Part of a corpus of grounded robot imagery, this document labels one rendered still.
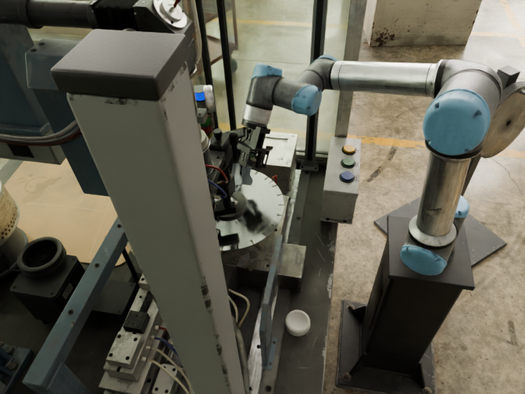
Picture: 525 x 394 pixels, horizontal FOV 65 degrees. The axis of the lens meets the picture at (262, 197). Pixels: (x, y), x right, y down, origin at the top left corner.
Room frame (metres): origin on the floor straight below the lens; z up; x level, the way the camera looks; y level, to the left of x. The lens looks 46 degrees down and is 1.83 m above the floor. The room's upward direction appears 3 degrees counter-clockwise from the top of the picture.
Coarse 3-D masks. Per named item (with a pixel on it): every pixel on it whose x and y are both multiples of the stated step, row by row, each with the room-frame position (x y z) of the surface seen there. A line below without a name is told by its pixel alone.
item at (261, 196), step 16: (256, 176) 0.94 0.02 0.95; (256, 192) 0.86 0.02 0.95; (272, 192) 0.86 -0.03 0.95; (256, 208) 0.80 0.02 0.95; (272, 208) 0.80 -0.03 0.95; (224, 224) 0.74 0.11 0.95; (240, 224) 0.74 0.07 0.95; (256, 224) 0.74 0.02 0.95; (224, 240) 0.69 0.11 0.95; (240, 240) 0.69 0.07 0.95; (256, 240) 0.68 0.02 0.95
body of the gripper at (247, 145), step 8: (248, 128) 0.91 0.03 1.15; (256, 128) 0.89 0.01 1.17; (264, 128) 0.90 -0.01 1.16; (248, 136) 0.90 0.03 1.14; (256, 136) 0.87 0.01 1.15; (264, 136) 0.89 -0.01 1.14; (240, 144) 0.88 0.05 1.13; (248, 144) 0.88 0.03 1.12; (256, 144) 0.86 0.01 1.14; (240, 152) 0.88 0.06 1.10; (248, 152) 0.84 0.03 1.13; (256, 152) 0.86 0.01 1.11; (264, 152) 0.87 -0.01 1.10; (240, 160) 0.86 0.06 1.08; (248, 160) 0.84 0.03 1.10; (256, 160) 0.86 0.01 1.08
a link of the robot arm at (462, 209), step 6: (462, 198) 0.79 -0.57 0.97; (462, 204) 0.76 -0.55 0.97; (468, 204) 0.76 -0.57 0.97; (456, 210) 0.73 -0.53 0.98; (462, 210) 0.73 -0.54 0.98; (468, 210) 0.74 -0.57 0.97; (456, 216) 0.72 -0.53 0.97; (462, 216) 0.72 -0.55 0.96; (456, 222) 0.71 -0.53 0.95; (462, 222) 0.73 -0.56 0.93; (456, 228) 0.70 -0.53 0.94; (456, 234) 0.69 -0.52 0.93
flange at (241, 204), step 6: (234, 192) 0.86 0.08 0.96; (240, 192) 0.86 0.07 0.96; (234, 198) 0.82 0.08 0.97; (240, 198) 0.83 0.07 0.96; (216, 204) 0.81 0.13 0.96; (240, 204) 0.81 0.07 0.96; (246, 204) 0.82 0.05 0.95; (240, 210) 0.79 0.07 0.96; (222, 216) 0.77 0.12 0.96; (228, 216) 0.77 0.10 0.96; (234, 216) 0.77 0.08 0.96
